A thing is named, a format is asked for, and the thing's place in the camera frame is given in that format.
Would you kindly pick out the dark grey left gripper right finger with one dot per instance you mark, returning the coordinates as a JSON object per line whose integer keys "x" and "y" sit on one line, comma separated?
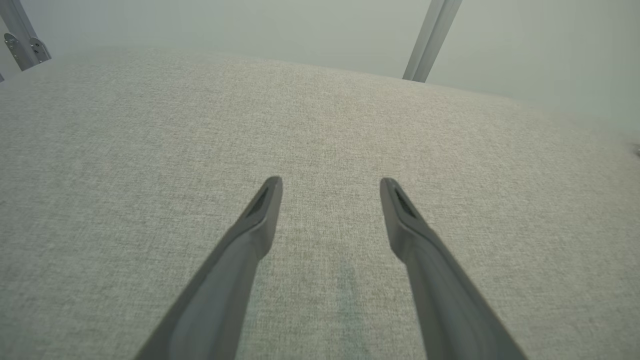
{"x": 445, "y": 300}

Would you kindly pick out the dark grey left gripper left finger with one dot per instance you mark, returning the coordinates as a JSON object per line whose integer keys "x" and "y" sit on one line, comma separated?
{"x": 215, "y": 300}

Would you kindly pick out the plain grey metal post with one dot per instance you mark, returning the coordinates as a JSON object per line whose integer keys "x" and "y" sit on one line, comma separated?
{"x": 432, "y": 35}

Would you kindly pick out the grey metal post with bracket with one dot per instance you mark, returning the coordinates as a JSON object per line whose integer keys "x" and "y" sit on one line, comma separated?
{"x": 22, "y": 40}

